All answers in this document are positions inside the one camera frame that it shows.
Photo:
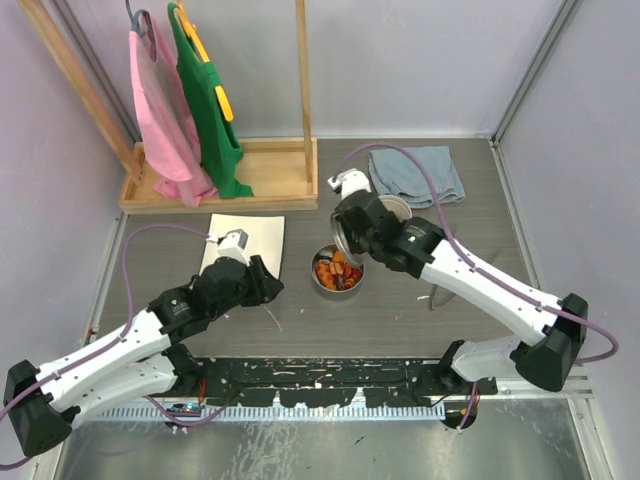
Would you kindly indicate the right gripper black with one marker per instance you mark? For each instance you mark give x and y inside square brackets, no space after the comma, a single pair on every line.
[353,245]

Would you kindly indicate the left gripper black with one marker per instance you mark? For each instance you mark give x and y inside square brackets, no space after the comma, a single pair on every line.
[264,285]

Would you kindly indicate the round metal tin lid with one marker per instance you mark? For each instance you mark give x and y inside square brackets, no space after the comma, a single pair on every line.
[347,238]

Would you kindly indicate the white cylindrical container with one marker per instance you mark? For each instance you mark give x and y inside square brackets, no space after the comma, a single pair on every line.
[397,206]

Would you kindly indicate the blue cloth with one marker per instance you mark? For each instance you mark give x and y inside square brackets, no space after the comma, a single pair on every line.
[391,172]

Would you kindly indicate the round metal tin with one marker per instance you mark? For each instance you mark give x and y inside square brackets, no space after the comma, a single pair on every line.
[356,273]

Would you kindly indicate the orange fried chicken piece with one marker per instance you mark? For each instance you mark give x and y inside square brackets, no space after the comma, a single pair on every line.
[327,274]

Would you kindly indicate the metal tongs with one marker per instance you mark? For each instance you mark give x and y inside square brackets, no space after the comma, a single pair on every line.
[436,302]

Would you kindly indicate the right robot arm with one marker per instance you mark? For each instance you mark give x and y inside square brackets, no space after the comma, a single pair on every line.
[547,332]

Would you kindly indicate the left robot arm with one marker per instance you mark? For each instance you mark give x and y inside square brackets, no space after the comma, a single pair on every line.
[144,357]

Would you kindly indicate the white square plate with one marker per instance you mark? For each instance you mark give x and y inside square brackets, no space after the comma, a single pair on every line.
[265,240]

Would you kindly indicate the purple octopus tentacle toy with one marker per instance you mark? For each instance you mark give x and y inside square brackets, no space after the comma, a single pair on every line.
[343,284]

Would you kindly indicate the wooden clothes rack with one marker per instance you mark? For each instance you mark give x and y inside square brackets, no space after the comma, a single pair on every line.
[283,172]

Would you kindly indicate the green apron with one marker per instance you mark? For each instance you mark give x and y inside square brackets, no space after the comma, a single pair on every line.
[220,149]

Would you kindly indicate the pink apron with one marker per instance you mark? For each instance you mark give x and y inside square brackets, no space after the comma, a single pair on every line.
[167,128]

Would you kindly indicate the yellow hanger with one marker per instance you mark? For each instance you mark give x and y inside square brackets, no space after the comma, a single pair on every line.
[191,33]

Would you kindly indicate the grey hanger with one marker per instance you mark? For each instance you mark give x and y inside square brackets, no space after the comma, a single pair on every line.
[141,24]

